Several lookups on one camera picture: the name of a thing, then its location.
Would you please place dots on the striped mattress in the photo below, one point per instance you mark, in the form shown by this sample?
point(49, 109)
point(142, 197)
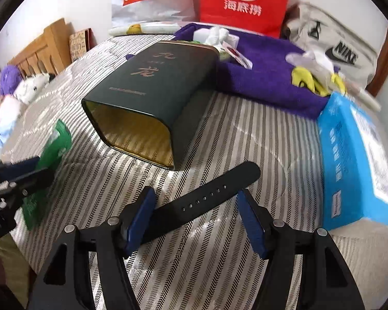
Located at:
point(209, 263)

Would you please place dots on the purple plush toy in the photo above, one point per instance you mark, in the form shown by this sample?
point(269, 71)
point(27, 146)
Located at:
point(10, 78)

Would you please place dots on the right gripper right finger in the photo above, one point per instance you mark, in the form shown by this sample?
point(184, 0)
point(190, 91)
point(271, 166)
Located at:
point(326, 280)

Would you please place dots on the wooden headboard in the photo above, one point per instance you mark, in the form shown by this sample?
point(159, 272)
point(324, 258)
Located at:
point(49, 53)

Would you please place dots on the white sponge block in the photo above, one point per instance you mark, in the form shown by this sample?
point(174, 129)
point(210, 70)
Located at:
point(201, 34)

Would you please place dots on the rolled patterned paper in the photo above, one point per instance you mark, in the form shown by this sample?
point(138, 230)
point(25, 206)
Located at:
point(145, 28)

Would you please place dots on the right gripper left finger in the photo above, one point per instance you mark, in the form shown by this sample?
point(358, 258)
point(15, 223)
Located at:
point(64, 280)

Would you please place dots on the blue tissue pack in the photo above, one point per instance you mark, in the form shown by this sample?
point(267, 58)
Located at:
point(355, 167)

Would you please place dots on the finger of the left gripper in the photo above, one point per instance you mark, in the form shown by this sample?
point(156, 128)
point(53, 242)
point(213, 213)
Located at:
point(9, 171)
point(33, 182)

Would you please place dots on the red Haidilao paper bag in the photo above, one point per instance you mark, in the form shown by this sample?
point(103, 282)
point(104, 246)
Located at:
point(260, 16)

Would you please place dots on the brown door frame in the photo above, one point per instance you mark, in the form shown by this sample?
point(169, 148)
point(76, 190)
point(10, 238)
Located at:
point(381, 70)

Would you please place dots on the green wet wipe packet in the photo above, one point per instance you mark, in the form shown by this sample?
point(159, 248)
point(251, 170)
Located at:
point(57, 145)

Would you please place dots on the white and green glove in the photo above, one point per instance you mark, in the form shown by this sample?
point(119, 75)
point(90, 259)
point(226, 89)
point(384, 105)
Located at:
point(216, 36)

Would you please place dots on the dark green tin box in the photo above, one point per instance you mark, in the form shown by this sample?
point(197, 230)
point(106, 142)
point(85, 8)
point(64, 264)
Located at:
point(139, 135)

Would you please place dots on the white face mask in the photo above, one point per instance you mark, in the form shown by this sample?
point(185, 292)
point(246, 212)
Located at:
point(316, 62)

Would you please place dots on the yellow mesh pouch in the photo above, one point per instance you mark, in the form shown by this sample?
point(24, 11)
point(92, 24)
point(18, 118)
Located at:
point(303, 78)

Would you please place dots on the patterned notebook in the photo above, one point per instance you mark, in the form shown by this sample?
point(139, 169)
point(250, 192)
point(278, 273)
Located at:
point(80, 43)

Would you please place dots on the purple towel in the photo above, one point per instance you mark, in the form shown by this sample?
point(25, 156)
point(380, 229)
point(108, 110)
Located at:
point(268, 71)

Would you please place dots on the grey Nike bag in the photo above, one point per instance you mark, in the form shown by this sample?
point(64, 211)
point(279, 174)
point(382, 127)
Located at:
point(311, 28)

